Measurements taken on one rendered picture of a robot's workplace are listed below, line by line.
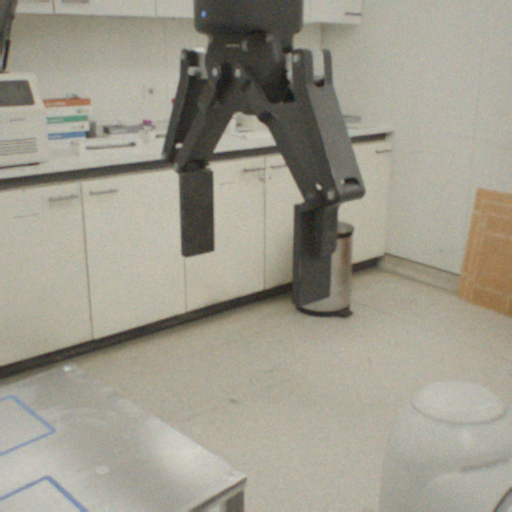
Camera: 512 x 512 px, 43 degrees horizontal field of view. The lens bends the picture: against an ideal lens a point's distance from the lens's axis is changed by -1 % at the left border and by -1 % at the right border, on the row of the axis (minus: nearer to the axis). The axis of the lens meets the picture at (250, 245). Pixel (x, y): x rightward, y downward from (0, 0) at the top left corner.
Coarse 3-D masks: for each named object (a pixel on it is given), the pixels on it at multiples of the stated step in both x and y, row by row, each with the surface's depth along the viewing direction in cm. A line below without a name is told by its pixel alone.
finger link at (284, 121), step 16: (240, 64) 43; (240, 80) 43; (256, 80) 43; (256, 96) 43; (288, 96) 44; (256, 112) 43; (272, 112) 42; (288, 112) 43; (272, 128) 43; (288, 128) 42; (304, 128) 43; (288, 144) 42; (304, 144) 42; (288, 160) 42; (304, 160) 42; (304, 176) 41; (304, 192) 41; (320, 192) 41; (304, 208) 41
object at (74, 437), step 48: (48, 384) 108; (96, 384) 108; (0, 432) 94; (48, 432) 94; (96, 432) 94; (144, 432) 94; (0, 480) 83; (48, 480) 83; (96, 480) 84; (144, 480) 84; (192, 480) 84; (240, 480) 84
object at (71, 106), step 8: (80, 96) 317; (48, 104) 299; (56, 104) 302; (64, 104) 304; (72, 104) 306; (80, 104) 309; (88, 104) 311; (48, 112) 300; (56, 112) 302; (64, 112) 305; (72, 112) 307; (80, 112) 309; (88, 112) 312
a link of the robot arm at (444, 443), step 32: (448, 384) 78; (416, 416) 73; (448, 416) 71; (480, 416) 70; (416, 448) 71; (448, 448) 69; (480, 448) 68; (384, 480) 77; (416, 480) 71; (448, 480) 69; (480, 480) 67
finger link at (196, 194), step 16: (192, 176) 52; (208, 176) 53; (192, 192) 52; (208, 192) 54; (192, 208) 53; (208, 208) 54; (192, 224) 53; (208, 224) 54; (192, 240) 54; (208, 240) 55; (192, 256) 54
